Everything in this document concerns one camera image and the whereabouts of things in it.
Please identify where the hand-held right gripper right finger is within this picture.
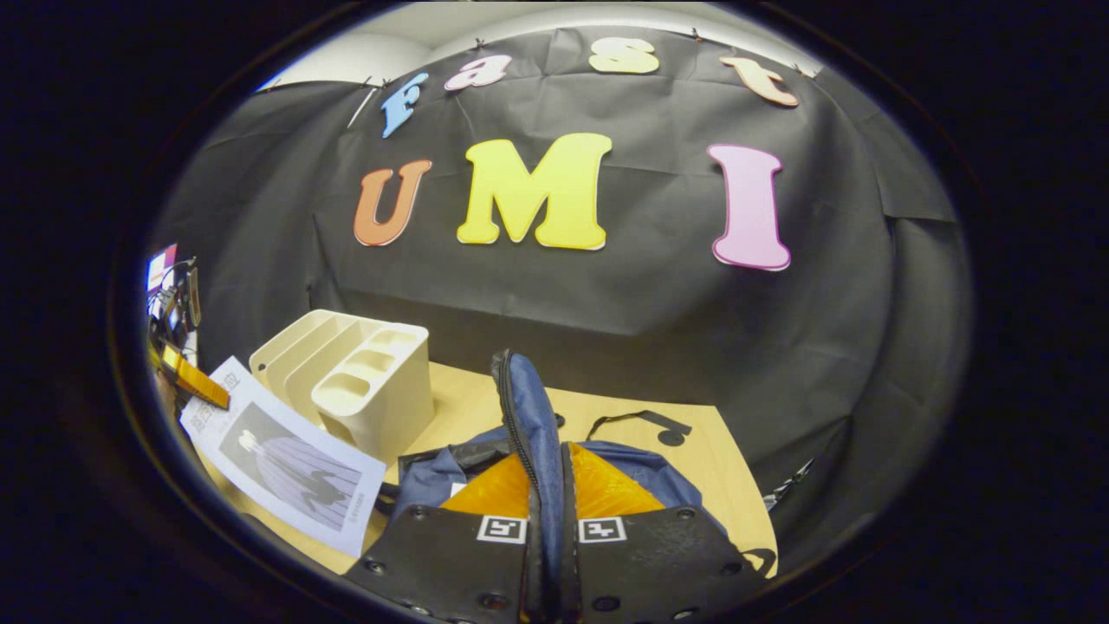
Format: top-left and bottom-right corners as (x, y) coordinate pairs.
(559, 442), (772, 624)

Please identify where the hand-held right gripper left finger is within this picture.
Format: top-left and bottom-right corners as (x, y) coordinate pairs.
(342, 451), (542, 624)

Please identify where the grey book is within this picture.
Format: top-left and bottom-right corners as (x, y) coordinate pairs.
(179, 355), (388, 558)

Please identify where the cream plastic bookshelf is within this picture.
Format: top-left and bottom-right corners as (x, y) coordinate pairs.
(249, 309), (436, 465)

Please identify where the blue schoolbag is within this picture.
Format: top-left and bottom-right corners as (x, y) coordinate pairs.
(381, 349), (779, 624)

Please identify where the computer monitor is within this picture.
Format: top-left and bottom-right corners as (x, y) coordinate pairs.
(147, 244), (178, 291)

